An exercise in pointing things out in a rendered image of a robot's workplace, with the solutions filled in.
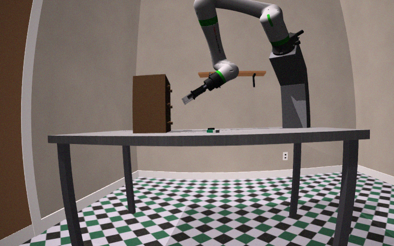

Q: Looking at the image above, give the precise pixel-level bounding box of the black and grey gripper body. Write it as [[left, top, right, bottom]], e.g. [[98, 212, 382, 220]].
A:
[[204, 79, 215, 91]]

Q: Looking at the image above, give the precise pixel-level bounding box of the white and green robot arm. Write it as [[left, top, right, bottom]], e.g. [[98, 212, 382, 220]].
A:
[[194, 0, 304, 89]]

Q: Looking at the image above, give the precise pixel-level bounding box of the small brown chest of drawers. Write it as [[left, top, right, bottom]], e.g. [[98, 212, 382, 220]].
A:
[[132, 74, 169, 133]]

